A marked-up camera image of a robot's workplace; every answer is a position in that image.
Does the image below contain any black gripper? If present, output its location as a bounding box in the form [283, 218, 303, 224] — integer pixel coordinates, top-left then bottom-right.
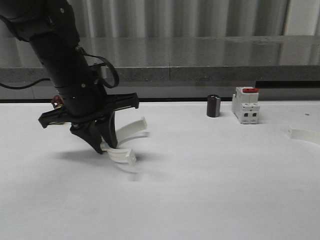
[38, 93, 140, 154]

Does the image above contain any white half-ring pipe clamp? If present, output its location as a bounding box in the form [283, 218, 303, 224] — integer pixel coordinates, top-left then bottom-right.
[100, 141, 137, 166]

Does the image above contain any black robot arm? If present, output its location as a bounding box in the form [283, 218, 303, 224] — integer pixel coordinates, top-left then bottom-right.
[0, 0, 139, 153]

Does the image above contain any grey stone counter ledge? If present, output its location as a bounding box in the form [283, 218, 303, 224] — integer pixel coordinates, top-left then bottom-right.
[0, 36, 320, 103]

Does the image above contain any black cylindrical capacitor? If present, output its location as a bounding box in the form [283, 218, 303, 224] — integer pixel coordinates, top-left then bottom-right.
[206, 94, 221, 118]

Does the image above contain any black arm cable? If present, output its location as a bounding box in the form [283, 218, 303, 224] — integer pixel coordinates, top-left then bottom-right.
[0, 46, 120, 90]

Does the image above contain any brass valve red handle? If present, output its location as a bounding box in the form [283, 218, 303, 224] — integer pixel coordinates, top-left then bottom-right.
[50, 94, 64, 109]

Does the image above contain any white circuit breaker red switch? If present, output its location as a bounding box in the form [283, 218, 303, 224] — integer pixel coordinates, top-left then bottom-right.
[231, 86, 260, 124]

